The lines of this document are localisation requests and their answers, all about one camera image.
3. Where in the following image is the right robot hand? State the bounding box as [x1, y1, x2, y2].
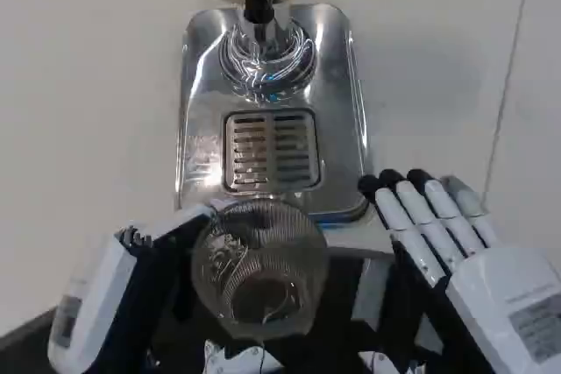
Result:
[358, 167, 561, 374]

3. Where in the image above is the steel drip tray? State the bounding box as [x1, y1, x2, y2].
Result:
[174, 4, 370, 222]

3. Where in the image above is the clear ribbed glass cup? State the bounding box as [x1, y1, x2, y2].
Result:
[190, 198, 330, 340]

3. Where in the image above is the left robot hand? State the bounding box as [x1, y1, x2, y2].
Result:
[46, 203, 281, 374]

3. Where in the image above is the steel slotted drain grid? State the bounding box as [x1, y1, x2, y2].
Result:
[221, 109, 323, 194]

